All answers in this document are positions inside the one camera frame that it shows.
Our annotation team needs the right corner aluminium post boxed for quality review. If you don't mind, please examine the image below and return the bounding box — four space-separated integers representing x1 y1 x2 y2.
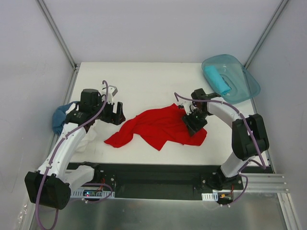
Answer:
244 0 290 68

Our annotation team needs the teal translucent plastic bin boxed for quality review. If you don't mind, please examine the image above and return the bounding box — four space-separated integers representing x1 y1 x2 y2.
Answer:
201 54 260 104

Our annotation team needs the red t shirt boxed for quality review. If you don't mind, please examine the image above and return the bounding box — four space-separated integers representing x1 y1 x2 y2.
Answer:
104 104 207 151

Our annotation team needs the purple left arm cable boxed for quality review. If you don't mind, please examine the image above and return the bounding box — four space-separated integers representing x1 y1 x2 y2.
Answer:
35 80 113 229

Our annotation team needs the aluminium rail profile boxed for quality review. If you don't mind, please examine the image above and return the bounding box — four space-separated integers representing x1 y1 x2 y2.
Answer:
242 173 290 193

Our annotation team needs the right slotted cable duct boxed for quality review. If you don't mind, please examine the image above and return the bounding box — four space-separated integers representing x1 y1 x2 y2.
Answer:
201 192 218 202

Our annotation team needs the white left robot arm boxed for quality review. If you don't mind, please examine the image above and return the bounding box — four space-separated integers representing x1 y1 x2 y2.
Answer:
24 86 125 210

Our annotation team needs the left corner aluminium post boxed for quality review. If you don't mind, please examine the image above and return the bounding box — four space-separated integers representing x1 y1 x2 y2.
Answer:
36 0 78 70

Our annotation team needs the white t shirt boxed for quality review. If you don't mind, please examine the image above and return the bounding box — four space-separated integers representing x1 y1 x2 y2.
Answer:
65 102 97 154

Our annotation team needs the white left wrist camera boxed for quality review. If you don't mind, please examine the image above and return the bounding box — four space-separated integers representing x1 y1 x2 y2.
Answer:
100 84 118 104

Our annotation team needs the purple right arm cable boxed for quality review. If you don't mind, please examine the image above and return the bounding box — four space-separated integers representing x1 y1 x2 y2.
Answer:
174 92 267 208

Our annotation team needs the corner aluminium post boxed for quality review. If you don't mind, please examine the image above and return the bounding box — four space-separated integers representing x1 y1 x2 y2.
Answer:
244 0 290 68
36 0 78 70

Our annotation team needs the rolled teal t shirt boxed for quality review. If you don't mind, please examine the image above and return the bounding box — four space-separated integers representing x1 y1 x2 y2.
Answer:
204 66 231 95

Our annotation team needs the blue t shirt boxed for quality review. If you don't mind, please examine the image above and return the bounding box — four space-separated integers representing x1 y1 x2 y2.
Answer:
52 103 71 135

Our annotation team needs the slotted cable duct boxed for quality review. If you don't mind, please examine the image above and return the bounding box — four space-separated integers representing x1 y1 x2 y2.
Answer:
201 192 218 202
71 189 115 199

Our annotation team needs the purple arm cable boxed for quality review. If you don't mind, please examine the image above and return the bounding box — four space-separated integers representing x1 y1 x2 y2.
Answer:
35 80 113 229
174 92 267 208

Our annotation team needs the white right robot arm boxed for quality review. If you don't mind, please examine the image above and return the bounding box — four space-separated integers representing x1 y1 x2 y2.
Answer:
178 89 269 190

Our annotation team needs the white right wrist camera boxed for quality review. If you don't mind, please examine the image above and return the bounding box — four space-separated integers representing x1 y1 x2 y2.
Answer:
177 101 193 115

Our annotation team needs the left slotted cable duct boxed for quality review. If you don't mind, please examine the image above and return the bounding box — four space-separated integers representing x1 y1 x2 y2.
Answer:
71 189 115 199

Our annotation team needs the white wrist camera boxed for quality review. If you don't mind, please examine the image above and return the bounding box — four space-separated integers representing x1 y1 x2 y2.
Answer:
100 84 118 104
177 101 193 115

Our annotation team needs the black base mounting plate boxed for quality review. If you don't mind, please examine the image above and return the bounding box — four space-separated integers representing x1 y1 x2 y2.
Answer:
96 163 218 200

